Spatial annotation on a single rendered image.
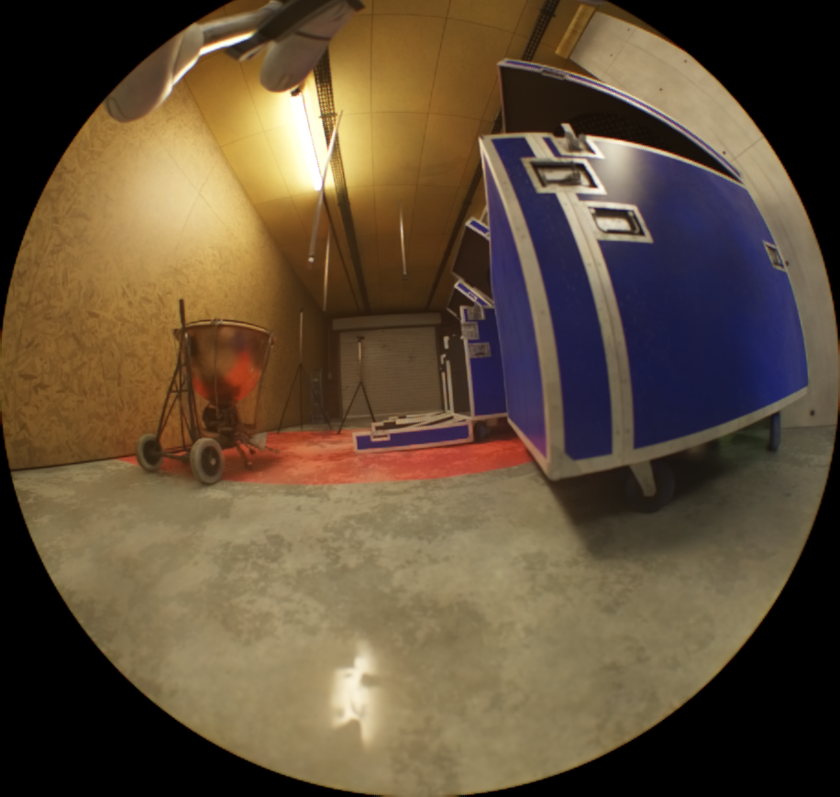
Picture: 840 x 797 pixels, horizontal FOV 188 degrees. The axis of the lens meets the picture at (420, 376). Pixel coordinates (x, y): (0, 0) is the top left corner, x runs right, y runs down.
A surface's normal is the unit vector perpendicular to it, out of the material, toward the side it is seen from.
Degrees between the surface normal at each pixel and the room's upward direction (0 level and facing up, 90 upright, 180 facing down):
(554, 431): 90
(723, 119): 90
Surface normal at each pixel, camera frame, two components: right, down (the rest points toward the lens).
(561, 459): -0.26, -0.07
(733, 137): -0.99, 0.07
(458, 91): 0.07, 0.99
